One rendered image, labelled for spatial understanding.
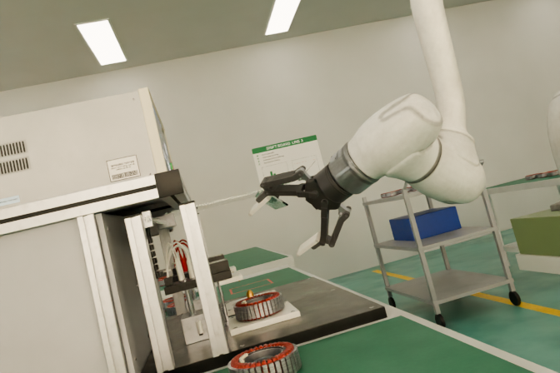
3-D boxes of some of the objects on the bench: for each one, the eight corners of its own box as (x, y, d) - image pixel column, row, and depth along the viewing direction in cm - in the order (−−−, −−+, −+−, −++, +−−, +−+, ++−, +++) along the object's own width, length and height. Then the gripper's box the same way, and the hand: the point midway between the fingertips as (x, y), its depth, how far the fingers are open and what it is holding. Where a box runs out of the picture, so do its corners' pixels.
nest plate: (288, 305, 120) (287, 300, 120) (300, 315, 105) (299, 310, 105) (227, 323, 117) (227, 317, 117) (231, 335, 102) (229, 330, 102)
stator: (282, 304, 117) (277, 288, 118) (288, 311, 106) (284, 294, 107) (235, 316, 116) (232, 300, 116) (237, 325, 105) (233, 308, 105)
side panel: (134, 391, 88) (97, 214, 91) (132, 397, 85) (93, 213, 88) (-35, 442, 83) (-68, 252, 86) (-43, 450, 80) (-78, 253, 83)
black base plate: (315, 283, 158) (313, 276, 158) (387, 317, 95) (384, 305, 95) (167, 325, 150) (166, 317, 150) (140, 391, 87) (137, 378, 87)
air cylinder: (209, 331, 112) (204, 307, 113) (210, 338, 105) (203, 312, 106) (187, 337, 112) (182, 313, 112) (186, 345, 104) (180, 319, 105)
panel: (167, 316, 151) (145, 220, 154) (137, 380, 86) (102, 212, 89) (162, 317, 151) (142, 221, 153) (131, 382, 86) (95, 213, 89)
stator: (303, 357, 82) (297, 335, 83) (301, 381, 71) (294, 355, 72) (238, 372, 83) (233, 350, 83) (226, 398, 72) (220, 372, 72)
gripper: (391, 206, 100) (321, 256, 111) (300, 124, 96) (237, 185, 108) (387, 230, 93) (313, 280, 105) (290, 142, 90) (224, 204, 101)
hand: (277, 229), depth 106 cm, fingers open, 13 cm apart
